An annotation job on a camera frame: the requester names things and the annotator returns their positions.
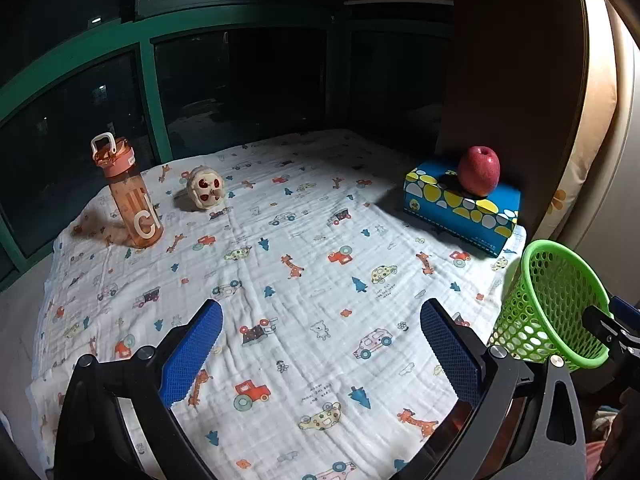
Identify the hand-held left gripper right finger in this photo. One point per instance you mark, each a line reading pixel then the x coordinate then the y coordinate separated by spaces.
pixel 450 350

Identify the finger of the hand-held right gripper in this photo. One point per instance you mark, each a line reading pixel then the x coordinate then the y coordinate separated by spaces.
pixel 602 322
pixel 625 306

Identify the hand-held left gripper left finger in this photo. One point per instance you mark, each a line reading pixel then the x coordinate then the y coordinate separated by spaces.
pixel 192 355

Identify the green plastic mesh basket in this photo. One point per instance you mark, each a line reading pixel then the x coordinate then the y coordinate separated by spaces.
pixel 525 300

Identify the light patterned cloth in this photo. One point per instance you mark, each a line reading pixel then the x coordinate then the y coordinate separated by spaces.
pixel 605 420

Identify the cream flowered cloth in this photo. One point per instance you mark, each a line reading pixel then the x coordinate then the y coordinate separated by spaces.
pixel 590 160

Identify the white printed blanket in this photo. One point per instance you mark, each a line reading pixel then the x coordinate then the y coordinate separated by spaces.
pixel 310 260

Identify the blue dotted tissue box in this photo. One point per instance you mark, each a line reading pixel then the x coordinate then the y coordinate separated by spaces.
pixel 435 195

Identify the orange water bottle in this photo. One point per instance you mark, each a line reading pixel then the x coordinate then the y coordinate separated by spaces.
pixel 135 210

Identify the cream red-spotted skull toy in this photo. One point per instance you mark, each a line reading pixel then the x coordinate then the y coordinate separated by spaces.
pixel 205 187

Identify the red apple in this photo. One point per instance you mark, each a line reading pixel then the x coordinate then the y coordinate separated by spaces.
pixel 479 170

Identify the brown wooden board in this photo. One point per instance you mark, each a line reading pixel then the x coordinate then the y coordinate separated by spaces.
pixel 510 60

